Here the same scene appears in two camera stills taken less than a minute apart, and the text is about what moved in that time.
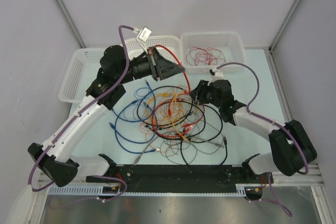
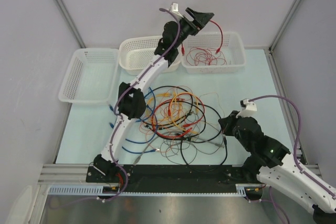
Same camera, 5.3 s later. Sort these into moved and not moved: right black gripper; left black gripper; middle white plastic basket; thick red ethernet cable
Moved: thick red ethernet cable; left black gripper; right black gripper
Not moved: middle white plastic basket
